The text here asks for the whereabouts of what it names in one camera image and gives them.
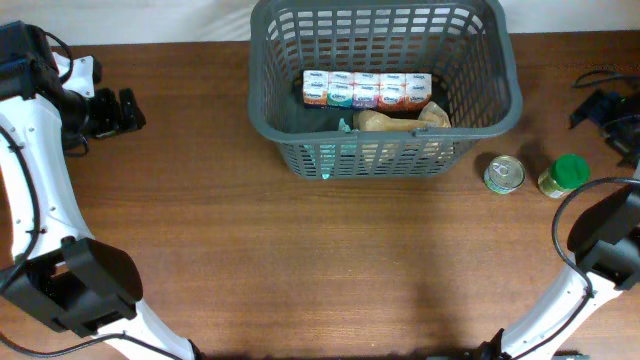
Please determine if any green lid glass jar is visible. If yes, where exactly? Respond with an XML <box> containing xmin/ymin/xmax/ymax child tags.
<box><xmin>538</xmin><ymin>154</ymin><xmax>591</xmax><ymax>199</ymax></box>

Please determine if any tin can with pull tab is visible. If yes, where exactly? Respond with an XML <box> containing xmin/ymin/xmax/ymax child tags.
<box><xmin>483</xmin><ymin>155</ymin><xmax>526</xmax><ymax>195</ymax></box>

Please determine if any grey plastic shopping basket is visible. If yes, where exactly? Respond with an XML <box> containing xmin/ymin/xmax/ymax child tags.
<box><xmin>248</xmin><ymin>0</ymin><xmax>522</xmax><ymax>179</ymax></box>

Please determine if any brown paper pouch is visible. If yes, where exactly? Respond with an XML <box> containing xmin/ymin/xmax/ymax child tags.
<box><xmin>352</xmin><ymin>101</ymin><xmax>453</xmax><ymax>171</ymax></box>

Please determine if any teal wet wipes packet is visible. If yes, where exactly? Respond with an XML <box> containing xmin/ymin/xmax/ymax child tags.
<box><xmin>301</xmin><ymin>143</ymin><xmax>357</xmax><ymax>180</ymax></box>

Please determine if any multipack of small cartons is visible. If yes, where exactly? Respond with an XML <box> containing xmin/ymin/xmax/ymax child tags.
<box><xmin>302</xmin><ymin>70</ymin><xmax>433</xmax><ymax>112</ymax></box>

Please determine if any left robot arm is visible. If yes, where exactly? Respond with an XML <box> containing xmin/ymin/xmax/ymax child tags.
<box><xmin>1</xmin><ymin>21</ymin><xmax>200</xmax><ymax>359</ymax></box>

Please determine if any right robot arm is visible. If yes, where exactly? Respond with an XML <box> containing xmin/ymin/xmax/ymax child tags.
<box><xmin>473</xmin><ymin>177</ymin><xmax>639</xmax><ymax>359</ymax></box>

